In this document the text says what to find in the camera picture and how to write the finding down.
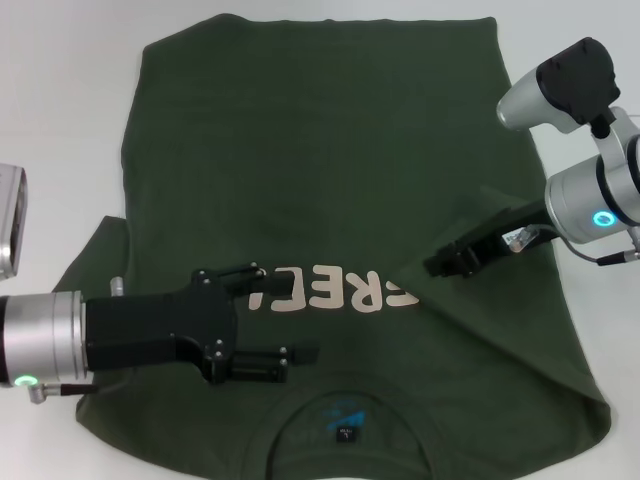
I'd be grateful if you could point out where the left gripper cable with plug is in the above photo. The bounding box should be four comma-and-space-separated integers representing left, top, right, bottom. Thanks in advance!
27, 381, 99, 404

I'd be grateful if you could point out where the clear network plug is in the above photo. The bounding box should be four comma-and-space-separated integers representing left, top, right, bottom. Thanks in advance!
505, 225, 544, 252

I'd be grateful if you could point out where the silver rounded camera housing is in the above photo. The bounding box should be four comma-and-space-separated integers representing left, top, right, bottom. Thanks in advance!
0, 161, 30, 280

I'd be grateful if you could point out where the right gripper cable with plug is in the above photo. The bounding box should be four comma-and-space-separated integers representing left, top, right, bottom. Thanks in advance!
549, 224, 640, 267

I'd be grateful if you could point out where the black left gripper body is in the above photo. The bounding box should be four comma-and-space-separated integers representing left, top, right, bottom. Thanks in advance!
83, 272, 239, 386

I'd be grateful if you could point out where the dark green FREE t-shirt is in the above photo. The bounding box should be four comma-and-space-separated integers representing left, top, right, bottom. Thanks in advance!
49, 14, 614, 480

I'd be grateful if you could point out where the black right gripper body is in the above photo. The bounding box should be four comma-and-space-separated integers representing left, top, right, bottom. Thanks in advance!
462, 198, 549, 274

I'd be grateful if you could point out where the gripper cable with plug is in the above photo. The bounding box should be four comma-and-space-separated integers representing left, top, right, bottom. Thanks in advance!
27, 381, 99, 404
549, 224, 640, 267

